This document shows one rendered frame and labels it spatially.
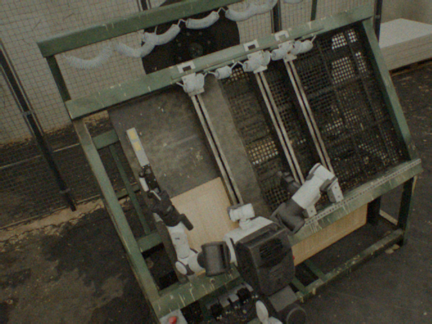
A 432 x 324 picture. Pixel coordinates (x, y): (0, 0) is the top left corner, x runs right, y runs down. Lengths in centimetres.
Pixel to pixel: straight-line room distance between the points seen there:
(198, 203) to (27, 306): 221
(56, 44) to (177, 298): 167
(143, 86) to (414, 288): 256
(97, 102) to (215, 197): 88
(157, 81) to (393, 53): 505
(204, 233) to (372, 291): 160
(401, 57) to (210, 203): 514
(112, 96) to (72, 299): 219
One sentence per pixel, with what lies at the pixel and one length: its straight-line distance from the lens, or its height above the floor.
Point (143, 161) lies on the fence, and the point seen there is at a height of 155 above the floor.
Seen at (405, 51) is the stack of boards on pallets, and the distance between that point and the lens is 688.
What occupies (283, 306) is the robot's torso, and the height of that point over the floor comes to 107.
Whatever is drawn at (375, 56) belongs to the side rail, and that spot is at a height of 162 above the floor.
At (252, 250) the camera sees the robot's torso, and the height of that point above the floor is 141.
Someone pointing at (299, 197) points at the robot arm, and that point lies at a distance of 192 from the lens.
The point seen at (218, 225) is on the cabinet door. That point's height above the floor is 107.
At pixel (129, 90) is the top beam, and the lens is 215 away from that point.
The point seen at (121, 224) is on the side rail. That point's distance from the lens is 216.
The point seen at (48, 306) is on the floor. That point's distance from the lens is 387.
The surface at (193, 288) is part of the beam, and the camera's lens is 231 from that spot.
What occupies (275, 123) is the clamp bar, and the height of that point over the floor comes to 148.
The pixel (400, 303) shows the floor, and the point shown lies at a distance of 334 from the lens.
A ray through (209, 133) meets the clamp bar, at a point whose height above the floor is 156.
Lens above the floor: 266
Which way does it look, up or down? 33 degrees down
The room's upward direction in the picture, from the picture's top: 10 degrees counter-clockwise
